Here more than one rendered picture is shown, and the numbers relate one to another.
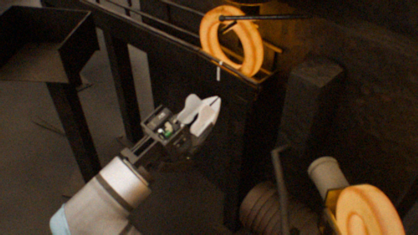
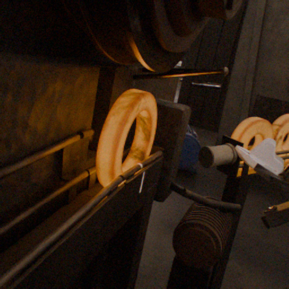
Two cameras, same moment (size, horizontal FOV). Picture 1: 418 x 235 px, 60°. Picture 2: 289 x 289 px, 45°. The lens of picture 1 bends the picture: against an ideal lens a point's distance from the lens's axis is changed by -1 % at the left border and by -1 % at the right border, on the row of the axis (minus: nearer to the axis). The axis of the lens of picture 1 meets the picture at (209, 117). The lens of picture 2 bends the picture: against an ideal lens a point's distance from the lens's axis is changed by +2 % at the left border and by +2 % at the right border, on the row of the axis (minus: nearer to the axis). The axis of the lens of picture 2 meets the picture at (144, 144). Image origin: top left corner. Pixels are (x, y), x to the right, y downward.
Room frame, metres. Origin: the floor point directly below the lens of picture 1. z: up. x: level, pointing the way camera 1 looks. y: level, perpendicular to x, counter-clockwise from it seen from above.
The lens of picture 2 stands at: (1.01, 0.49, 0.92)
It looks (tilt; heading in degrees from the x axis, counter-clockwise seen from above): 16 degrees down; 243
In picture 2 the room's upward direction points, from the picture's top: 11 degrees clockwise
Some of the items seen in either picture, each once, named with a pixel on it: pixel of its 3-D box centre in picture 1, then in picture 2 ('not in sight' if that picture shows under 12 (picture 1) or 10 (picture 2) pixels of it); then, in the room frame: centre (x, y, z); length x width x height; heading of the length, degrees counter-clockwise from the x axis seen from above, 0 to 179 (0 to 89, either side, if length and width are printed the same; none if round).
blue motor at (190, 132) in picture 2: not in sight; (179, 144); (-0.56, -1.92, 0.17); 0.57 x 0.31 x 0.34; 64
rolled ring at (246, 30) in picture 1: (229, 45); (129, 141); (0.76, -0.05, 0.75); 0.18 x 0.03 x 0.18; 44
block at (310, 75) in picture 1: (308, 110); (157, 149); (0.60, -0.22, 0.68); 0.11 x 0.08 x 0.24; 134
